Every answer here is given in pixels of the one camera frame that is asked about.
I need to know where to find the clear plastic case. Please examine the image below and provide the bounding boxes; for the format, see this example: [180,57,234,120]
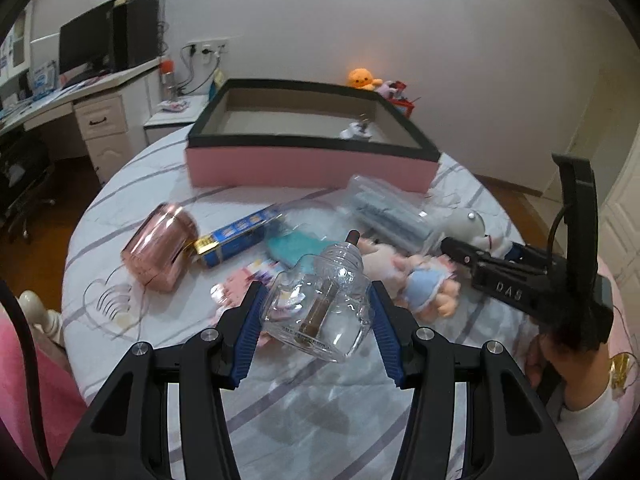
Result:
[345,174,446,256]

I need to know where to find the pink box with black rim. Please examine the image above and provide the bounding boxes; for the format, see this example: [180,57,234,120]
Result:
[186,78,441,194]

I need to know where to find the clear glass bottle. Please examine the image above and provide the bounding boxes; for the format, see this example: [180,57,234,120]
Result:
[261,230,376,363]

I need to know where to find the black computer tower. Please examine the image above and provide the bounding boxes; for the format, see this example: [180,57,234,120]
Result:
[111,0,162,72]

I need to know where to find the white nightstand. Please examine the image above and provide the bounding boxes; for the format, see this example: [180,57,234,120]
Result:
[144,94,211,148]

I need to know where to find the white hutch cabinet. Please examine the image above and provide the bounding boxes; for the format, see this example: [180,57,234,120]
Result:
[0,0,36,81]

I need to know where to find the yellow snack bag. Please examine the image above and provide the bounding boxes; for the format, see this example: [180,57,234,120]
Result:
[207,67,226,101]

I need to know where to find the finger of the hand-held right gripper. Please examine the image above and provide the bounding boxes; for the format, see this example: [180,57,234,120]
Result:
[440,236,506,273]

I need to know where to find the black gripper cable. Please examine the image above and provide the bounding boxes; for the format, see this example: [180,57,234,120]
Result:
[546,204,573,261]

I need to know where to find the gold shiny wrapper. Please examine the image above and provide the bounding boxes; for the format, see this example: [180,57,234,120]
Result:
[607,352,638,391]

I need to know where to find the white wall power outlet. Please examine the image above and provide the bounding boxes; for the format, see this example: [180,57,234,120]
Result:
[187,37,233,58]

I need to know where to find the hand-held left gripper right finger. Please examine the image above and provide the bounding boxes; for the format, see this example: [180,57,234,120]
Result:
[367,280,576,480]

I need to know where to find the black computer monitor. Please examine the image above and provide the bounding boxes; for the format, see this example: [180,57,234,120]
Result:
[58,0,117,78]

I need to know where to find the bottle with orange cap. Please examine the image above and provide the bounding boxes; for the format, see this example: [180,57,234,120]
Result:
[160,58,176,103]

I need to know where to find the white striped bed cover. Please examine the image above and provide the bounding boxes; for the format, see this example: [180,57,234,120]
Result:
[61,125,616,480]

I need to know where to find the black office chair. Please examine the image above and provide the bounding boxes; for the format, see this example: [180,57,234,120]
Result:
[0,130,57,246]

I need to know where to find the pink blanket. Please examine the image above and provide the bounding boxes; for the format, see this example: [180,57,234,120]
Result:
[0,305,91,480]

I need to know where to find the blue and white box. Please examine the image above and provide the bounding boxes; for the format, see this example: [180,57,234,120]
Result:
[27,60,58,96]

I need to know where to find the teal cloth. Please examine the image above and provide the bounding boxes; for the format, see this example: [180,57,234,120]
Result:
[265,230,333,268]

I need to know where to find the black power cables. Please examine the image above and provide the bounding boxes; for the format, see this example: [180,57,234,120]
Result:
[177,47,221,96]

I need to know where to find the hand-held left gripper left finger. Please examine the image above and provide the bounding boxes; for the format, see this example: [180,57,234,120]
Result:
[50,281,271,480]

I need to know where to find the person's right hand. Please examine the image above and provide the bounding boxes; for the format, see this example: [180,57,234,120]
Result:
[525,332,571,401]

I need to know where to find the white desk with drawers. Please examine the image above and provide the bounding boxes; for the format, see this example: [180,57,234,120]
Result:
[0,55,166,186]

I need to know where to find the white door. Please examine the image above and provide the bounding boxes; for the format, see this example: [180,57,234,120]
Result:
[600,125,640,281]

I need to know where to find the pink patterned packets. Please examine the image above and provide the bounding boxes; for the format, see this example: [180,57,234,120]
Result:
[211,259,281,311]

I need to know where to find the orange plush toy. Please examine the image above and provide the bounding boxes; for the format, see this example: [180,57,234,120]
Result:
[347,67,383,92]

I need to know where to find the white plush toy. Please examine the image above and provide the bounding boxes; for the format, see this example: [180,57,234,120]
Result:
[440,205,516,261]

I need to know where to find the small white figurine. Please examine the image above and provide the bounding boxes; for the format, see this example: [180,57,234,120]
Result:
[340,121,372,141]

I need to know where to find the rose gold metal can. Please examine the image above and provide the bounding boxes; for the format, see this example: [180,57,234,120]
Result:
[121,202,200,293]

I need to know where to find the blue and gold carton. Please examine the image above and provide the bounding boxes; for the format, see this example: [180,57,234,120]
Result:
[194,204,287,270]

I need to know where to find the white bed frame post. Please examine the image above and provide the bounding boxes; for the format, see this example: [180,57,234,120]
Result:
[17,290,66,351]

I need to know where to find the plush doll in blue dress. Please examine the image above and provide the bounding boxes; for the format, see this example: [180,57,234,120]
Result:
[357,239,466,322]

